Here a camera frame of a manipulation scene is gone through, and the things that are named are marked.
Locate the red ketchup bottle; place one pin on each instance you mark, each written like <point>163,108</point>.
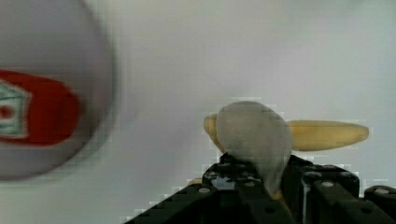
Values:
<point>36,111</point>

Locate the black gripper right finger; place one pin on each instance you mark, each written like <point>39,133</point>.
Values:
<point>328,194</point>

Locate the peeled toy banana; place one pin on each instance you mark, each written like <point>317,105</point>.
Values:
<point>250,131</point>

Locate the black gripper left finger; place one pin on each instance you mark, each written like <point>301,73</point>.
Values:
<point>231,192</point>

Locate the grey round plate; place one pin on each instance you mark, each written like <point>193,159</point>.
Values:
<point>60,40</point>

